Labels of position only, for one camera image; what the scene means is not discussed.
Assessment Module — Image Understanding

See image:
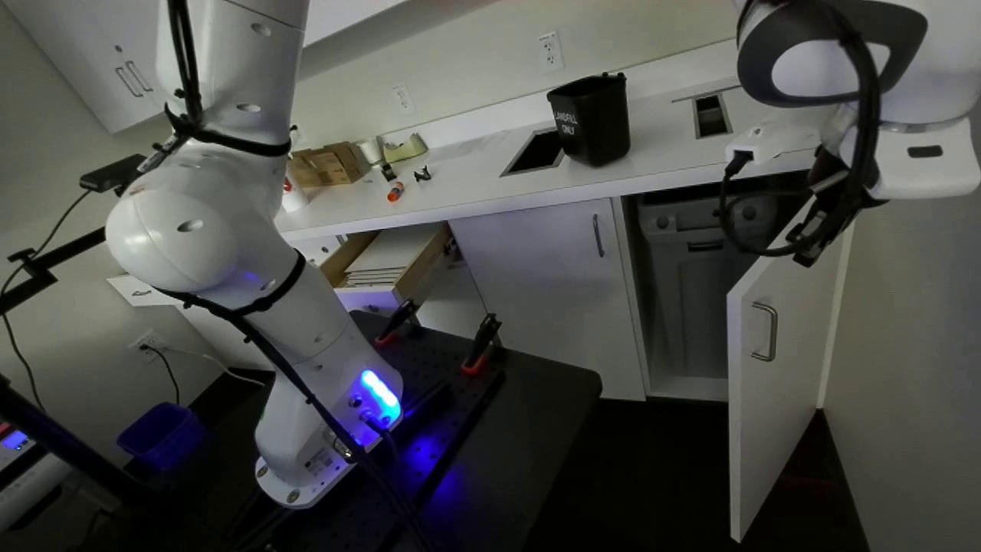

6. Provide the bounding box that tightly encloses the black bin on counter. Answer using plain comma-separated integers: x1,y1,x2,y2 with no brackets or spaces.
546,69,634,171

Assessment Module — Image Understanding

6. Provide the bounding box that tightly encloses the green sponge pad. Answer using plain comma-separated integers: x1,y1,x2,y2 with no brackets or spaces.
377,130,434,164

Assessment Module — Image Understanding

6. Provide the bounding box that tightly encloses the closed white cabinet door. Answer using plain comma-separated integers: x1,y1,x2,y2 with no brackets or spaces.
448,197,650,404

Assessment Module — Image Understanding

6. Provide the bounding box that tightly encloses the white cabinet door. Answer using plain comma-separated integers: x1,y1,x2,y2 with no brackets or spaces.
448,197,650,404
723,192,860,546

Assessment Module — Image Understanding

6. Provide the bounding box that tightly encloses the grey trash bin in cabinet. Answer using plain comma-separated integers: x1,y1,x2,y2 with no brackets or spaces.
634,188,786,382

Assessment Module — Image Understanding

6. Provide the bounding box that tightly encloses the blue plastic bin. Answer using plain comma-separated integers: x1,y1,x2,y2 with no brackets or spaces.
115,397,211,474

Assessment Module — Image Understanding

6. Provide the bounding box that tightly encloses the white counter cabinet unit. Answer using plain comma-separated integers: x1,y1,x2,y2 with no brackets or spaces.
274,40,891,406

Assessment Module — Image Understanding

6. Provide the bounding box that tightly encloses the black camera on stand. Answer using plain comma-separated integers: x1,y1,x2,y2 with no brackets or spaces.
76,151,149,197

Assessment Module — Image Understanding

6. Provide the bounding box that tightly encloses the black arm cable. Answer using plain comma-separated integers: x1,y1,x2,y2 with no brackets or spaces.
714,147,821,260

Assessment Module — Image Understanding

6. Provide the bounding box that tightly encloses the black camera stand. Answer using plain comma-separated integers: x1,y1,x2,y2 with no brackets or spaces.
0,224,115,314

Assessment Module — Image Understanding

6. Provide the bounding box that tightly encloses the white wall outlet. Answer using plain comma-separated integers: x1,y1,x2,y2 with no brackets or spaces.
536,28,566,72

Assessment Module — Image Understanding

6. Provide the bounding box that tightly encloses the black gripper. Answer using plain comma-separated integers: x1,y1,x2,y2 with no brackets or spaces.
786,141,889,270

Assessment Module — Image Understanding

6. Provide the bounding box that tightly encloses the brown cardboard box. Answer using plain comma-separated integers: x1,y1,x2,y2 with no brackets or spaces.
284,138,373,191

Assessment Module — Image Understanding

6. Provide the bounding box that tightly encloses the open wooden drawer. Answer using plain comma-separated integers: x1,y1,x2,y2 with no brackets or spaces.
316,224,460,307

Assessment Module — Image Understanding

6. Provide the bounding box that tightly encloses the red black clamp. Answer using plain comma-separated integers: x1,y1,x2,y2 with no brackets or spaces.
456,310,506,379
372,297,424,349

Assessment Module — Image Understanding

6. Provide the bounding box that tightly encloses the silver open door handle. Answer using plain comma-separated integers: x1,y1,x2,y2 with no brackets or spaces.
748,297,783,363

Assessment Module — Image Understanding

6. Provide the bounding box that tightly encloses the black wall plug cable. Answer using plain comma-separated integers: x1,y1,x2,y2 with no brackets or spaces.
136,335,183,404

